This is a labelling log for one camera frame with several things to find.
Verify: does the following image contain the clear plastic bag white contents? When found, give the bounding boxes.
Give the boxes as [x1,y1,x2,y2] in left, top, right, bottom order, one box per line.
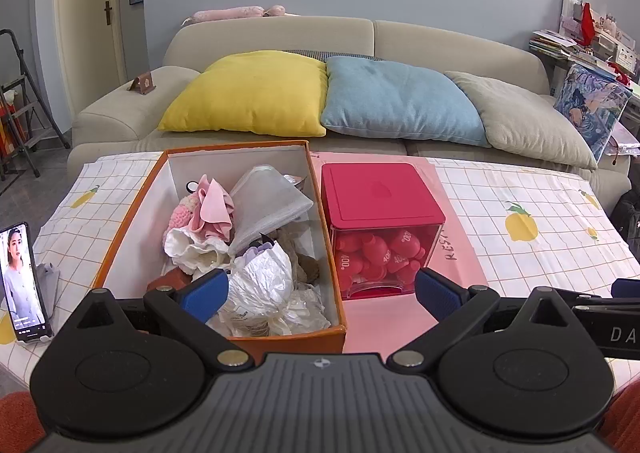
[217,243,296,336]

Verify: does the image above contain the white mesh pouch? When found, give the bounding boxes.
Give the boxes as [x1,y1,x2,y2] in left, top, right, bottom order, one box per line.
[227,164,313,256]

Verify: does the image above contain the brown leather stand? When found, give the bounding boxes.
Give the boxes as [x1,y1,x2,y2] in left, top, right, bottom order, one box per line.
[126,72,157,96]

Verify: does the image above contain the checked fruit print tablecloth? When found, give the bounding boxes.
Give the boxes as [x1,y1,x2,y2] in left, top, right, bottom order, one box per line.
[0,150,640,399]

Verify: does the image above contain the cluttered desk with books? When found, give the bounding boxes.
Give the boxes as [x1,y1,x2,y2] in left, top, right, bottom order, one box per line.
[529,0,640,84]

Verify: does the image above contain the pink gift bag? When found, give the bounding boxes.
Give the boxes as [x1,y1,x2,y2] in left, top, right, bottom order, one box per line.
[607,126,640,166]

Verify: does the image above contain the folding step ladder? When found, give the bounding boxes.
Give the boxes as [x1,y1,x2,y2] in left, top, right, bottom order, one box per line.
[0,28,71,179]

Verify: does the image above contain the orange cardboard box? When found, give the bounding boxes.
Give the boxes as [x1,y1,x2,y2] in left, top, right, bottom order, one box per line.
[95,140,347,356]

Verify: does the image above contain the pink cloth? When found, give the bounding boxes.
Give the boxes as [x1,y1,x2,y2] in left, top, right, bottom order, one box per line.
[192,174,236,239]

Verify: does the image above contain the houndstooth cloth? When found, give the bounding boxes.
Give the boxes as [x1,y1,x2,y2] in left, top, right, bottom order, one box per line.
[282,49,376,60]

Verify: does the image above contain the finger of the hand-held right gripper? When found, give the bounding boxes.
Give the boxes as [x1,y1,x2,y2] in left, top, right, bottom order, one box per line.
[575,278,640,306]

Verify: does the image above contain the red lidded clear box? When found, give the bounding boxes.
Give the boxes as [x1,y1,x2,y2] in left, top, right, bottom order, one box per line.
[321,162,446,301]

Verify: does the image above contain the crumpled white plastic wrap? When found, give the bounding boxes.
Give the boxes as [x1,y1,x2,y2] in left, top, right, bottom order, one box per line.
[287,285,331,334]

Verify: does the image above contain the pink bolster on sofa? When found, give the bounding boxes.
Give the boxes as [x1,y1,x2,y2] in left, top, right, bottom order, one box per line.
[181,6,301,26]

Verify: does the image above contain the black backpack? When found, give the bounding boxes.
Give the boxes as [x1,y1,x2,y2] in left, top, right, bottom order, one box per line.
[611,190,640,254]

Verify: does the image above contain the beige pillow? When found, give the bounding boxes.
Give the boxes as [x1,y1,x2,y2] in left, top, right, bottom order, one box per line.
[444,70,598,170]

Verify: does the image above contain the red hanging ornament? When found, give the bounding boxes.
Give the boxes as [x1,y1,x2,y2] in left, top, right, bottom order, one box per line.
[580,3,596,46]

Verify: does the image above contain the grey phone stand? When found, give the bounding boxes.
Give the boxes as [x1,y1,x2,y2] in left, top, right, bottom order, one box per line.
[37,263,62,319]

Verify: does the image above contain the white door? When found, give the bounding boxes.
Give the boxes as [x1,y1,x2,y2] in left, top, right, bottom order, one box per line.
[35,0,126,101]

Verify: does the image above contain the yellow pillow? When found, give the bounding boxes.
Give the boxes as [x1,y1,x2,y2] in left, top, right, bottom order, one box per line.
[157,50,328,138]

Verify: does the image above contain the pink mat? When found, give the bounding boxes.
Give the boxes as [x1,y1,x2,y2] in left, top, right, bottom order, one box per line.
[310,152,488,356]

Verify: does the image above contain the purple cloth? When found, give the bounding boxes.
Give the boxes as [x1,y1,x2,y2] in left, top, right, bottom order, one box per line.
[235,240,273,264]

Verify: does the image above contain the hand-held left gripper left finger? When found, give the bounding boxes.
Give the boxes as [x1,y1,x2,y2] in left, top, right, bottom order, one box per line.
[67,269,251,370]

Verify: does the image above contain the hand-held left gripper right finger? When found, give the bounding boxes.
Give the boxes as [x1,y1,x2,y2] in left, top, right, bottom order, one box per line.
[387,268,576,369]

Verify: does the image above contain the white ruffled cloth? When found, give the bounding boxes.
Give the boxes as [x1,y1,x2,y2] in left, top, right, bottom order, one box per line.
[164,228,233,276]

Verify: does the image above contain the light blue pillow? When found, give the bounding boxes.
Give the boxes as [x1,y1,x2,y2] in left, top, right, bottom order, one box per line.
[320,56,493,148]

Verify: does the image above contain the printed cartoon pillow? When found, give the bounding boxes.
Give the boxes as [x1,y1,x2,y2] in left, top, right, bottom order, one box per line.
[554,64,633,163]

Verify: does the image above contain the smartphone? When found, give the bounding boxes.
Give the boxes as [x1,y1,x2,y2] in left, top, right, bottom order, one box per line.
[0,222,53,344]

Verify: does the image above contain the beige fabric sofa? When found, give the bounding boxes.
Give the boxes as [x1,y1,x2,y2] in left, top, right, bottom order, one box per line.
[66,16,633,194]

